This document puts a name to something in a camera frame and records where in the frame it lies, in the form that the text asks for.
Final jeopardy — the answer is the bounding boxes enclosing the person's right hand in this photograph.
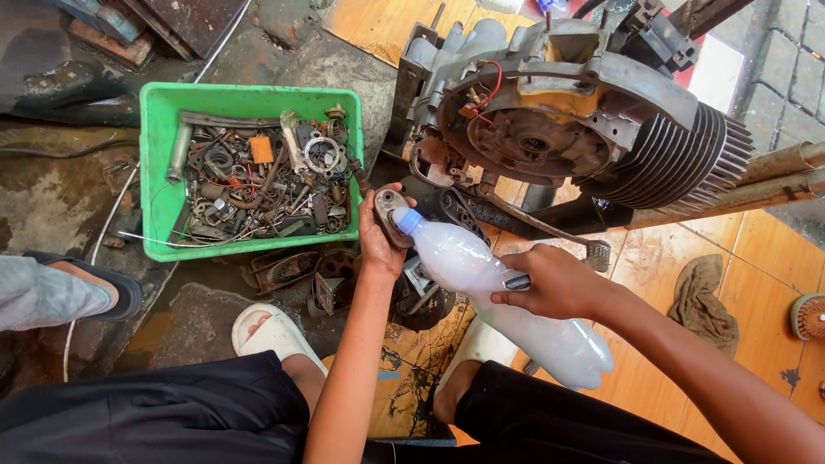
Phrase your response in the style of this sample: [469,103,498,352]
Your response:
[490,244,611,323]

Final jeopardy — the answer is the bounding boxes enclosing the person's left hand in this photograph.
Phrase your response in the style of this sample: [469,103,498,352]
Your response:
[357,182,419,281]

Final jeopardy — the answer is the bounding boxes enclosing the oval metal cover plate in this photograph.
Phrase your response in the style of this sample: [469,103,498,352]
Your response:
[373,187,417,251]

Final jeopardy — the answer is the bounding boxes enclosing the clear plastic bottle blue cap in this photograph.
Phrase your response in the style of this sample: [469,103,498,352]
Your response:
[391,206,616,392]

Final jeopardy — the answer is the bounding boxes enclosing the black engine part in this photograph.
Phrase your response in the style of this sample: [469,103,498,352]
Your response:
[388,256,457,333]

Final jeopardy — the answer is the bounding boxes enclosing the rusty metal parts on floor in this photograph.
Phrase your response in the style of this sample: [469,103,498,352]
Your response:
[250,247,363,318]

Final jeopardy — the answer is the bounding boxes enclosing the heap of rusty metal parts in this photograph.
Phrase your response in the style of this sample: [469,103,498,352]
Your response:
[165,106,362,249]

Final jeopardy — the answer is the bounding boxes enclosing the metal pedal lever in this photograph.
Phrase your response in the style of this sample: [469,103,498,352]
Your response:
[476,186,612,273]

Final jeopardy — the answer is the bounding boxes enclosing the white slipper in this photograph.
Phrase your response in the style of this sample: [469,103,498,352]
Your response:
[434,314,520,395]
[231,302,330,379]

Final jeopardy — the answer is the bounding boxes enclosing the grey finned scooter engine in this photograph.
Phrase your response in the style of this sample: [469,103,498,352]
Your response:
[385,0,756,219]

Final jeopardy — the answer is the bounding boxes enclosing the green plastic crate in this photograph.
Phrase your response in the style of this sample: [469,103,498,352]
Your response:
[139,82,366,263]

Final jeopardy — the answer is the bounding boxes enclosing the black sandal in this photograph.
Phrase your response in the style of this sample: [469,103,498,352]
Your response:
[23,250,144,323]

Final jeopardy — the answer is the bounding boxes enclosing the heap of scrap boards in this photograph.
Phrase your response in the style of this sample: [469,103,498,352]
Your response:
[46,0,251,73]

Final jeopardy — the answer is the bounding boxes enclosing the black shorts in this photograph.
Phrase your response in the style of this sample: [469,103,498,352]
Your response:
[0,350,732,464]

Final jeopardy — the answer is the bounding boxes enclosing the dirty brown rag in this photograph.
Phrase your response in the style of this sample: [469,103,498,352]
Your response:
[666,253,741,359]

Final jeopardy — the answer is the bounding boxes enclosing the rusty metal pipe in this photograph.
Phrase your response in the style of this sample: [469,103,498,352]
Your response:
[626,169,825,232]
[735,141,825,188]

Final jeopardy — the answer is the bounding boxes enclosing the dark tarp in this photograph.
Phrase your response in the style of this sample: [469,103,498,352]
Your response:
[0,26,141,128]

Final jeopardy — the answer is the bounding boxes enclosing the black perforated metal bracket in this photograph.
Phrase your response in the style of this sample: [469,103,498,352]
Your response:
[436,186,492,247]

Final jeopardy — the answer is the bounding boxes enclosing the red wire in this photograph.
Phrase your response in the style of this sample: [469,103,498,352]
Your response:
[465,61,504,125]

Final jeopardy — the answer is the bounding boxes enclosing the white cable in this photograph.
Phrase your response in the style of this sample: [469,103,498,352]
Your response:
[62,0,254,383]

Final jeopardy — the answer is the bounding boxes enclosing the black cable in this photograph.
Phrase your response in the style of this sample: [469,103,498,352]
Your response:
[0,139,141,160]

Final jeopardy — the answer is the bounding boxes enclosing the round wire brush wheel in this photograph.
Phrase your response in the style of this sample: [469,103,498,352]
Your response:
[790,293,825,342]

